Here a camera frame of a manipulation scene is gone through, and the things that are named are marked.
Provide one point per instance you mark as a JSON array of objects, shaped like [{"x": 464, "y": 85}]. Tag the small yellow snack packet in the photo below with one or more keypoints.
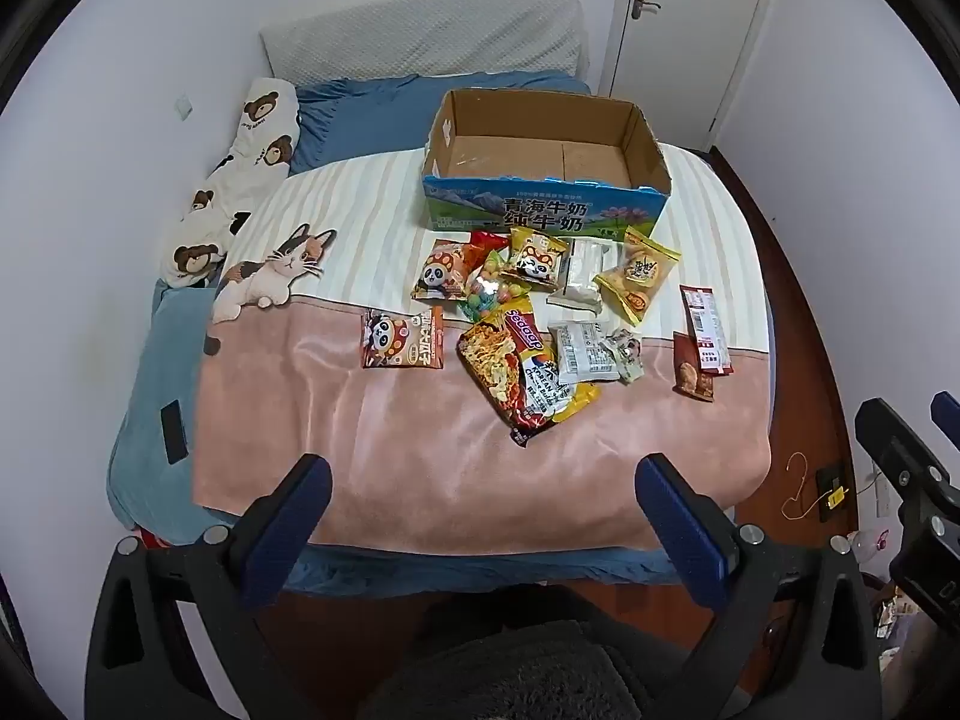
[{"x": 581, "y": 397}]

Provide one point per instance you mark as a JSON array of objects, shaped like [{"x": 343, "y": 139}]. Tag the brown nut snack packet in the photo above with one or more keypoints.
[{"x": 694, "y": 382}]

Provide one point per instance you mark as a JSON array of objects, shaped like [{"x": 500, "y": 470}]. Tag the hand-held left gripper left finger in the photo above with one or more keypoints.
[{"x": 296, "y": 514}]

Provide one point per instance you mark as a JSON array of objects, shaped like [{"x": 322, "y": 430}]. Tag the grey padded headboard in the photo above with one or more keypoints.
[{"x": 420, "y": 34}]

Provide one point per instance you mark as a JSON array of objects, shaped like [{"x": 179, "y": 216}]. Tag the light blue plush blanket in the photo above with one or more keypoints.
[{"x": 150, "y": 390}]

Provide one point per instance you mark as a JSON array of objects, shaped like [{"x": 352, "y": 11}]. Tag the white door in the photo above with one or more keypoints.
[{"x": 690, "y": 22}]

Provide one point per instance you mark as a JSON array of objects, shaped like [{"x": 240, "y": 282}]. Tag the orange panda seed packet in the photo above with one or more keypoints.
[{"x": 397, "y": 337}]

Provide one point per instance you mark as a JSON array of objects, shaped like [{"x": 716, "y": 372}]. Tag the cardboard box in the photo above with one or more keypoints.
[{"x": 525, "y": 165}]

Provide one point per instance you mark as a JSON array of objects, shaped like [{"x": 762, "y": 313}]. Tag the small crinkled snack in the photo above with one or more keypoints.
[{"x": 628, "y": 352}]

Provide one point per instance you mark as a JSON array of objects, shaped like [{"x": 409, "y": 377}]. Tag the clear bag of candy balls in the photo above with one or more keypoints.
[{"x": 484, "y": 292}]

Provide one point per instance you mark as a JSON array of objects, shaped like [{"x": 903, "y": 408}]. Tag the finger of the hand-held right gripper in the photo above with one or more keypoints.
[
  {"x": 892, "y": 450},
  {"x": 948, "y": 409}
]

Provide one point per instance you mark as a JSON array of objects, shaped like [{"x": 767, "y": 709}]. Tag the yellow cookie packet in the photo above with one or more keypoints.
[{"x": 637, "y": 277}]

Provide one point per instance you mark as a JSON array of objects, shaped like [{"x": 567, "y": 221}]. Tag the white printed snack packet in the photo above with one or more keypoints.
[{"x": 581, "y": 349}]

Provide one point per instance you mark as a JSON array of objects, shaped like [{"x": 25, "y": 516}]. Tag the cat print striped blanket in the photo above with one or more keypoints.
[{"x": 360, "y": 427}]

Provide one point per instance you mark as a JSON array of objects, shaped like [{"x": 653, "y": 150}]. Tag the bear print pillow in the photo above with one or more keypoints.
[{"x": 247, "y": 165}]

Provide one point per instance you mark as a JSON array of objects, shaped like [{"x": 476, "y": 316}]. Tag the grey fuzzy cloth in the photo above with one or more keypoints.
[{"x": 502, "y": 675}]

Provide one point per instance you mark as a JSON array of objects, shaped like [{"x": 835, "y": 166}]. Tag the black label patch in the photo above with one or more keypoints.
[{"x": 176, "y": 433}]

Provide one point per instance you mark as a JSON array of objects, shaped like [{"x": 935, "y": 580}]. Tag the instant noodle packet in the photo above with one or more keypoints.
[{"x": 506, "y": 371}]

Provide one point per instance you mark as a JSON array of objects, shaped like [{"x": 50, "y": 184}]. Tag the pink-orange panda snack packet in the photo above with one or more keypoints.
[{"x": 441, "y": 270}]

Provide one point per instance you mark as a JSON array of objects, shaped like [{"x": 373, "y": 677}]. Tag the pink white small item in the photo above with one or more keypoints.
[{"x": 871, "y": 544}]

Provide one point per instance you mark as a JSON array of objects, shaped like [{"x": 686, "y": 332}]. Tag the plain white snack package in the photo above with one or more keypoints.
[{"x": 583, "y": 274}]

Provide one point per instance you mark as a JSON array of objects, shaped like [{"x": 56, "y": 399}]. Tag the black floor power socket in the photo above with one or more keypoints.
[{"x": 832, "y": 491}]

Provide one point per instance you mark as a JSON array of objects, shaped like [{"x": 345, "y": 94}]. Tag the red strip snack packet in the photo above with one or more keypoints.
[{"x": 705, "y": 330}]

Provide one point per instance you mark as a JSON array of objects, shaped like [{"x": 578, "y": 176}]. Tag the red-orange snack packet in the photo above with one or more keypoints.
[{"x": 489, "y": 241}]

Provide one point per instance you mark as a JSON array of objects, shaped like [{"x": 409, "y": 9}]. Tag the yellow panda snack packet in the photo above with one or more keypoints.
[{"x": 534, "y": 259}]

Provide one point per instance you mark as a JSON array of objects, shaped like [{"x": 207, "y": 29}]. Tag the white wall switch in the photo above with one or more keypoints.
[{"x": 182, "y": 106}]

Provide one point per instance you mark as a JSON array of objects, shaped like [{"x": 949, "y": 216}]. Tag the pile of small packets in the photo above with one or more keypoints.
[{"x": 894, "y": 619}]

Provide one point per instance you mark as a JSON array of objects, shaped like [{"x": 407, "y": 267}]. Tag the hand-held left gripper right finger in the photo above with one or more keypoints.
[{"x": 675, "y": 514}]

